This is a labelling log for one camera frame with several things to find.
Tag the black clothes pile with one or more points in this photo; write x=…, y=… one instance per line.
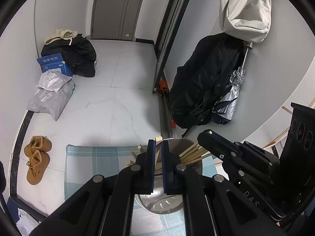
x=78, y=53

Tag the black sliding door frame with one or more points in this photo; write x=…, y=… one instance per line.
x=166, y=36

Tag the orange handled tool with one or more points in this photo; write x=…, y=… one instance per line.
x=163, y=90

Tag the black hanging coat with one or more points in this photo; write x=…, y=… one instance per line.
x=200, y=84

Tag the blue cardboard box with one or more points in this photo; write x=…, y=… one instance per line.
x=56, y=63

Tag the cream knit garment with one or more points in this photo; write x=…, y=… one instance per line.
x=61, y=34

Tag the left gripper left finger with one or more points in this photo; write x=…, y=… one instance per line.
x=104, y=205

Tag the dark blue flat box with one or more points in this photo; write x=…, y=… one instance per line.
x=14, y=205

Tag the silver folded umbrella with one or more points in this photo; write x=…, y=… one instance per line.
x=226, y=106

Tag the white utensil holder cup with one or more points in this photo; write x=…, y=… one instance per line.
x=158, y=202

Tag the grey plastic mail bag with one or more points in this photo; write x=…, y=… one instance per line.
x=51, y=102

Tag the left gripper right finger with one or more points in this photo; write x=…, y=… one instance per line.
x=212, y=205

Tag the tan suede boot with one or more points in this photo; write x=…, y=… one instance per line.
x=37, y=164
x=37, y=143

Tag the white plastic mail bag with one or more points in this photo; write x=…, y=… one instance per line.
x=52, y=81

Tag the teal plaid placemat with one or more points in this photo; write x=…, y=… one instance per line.
x=82, y=163

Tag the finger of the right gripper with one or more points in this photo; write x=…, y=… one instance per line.
x=210, y=142
x=228, y=148

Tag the grey entrance door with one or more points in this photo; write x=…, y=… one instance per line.
x=115, y=19

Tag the white shoulder bag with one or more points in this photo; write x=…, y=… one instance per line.
x=249, y=22

